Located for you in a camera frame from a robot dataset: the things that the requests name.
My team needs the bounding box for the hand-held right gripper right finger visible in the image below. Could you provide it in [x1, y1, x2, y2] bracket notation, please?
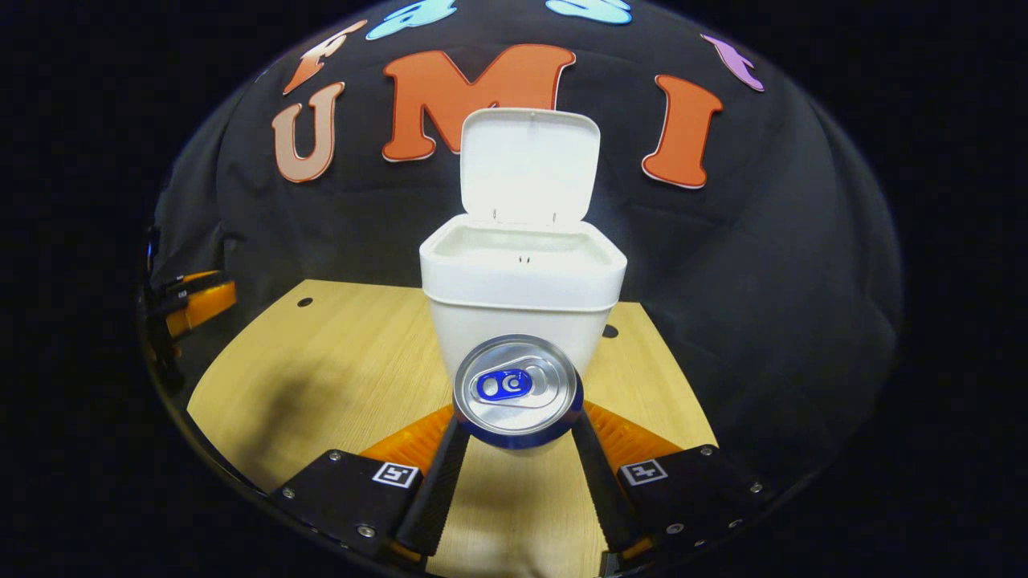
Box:
[572, 400, 765, 567]

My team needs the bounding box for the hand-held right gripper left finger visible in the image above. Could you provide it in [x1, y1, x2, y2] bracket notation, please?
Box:
[269, 404, 471, 563]

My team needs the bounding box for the silver pop can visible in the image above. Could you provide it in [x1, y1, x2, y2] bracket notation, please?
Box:
[452, 333, 585, 452]

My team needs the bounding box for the white desktop garbage bin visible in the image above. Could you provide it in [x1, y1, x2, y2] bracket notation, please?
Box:
[419, 107, 628, 394]

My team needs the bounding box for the wooden desktop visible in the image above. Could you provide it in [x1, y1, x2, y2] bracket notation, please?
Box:
[186, 279, 720, 578]

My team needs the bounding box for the black backdrop cloth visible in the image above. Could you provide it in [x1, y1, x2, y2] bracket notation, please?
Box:
[149, 0, 900, 515]

